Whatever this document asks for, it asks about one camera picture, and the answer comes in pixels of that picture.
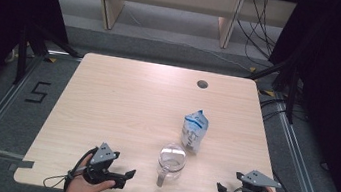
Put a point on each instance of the black metal stand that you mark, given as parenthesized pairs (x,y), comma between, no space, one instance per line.
(21,61)
(291,99)

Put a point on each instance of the yellow and black tape piece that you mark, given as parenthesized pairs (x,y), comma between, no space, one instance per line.
(252,68)
(268,93)
(50,59)

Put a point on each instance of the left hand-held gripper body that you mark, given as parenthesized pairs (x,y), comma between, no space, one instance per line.
(102,157)

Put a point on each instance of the light wooden shelf unit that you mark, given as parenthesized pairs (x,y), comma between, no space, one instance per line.
(110,10)

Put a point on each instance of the grey tape strip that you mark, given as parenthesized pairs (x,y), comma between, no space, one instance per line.
(27,164)

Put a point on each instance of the blue and white bag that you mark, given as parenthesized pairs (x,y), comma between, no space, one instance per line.
(194,129)

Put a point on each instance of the person's left hand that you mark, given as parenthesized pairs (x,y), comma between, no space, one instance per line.
(77,190)

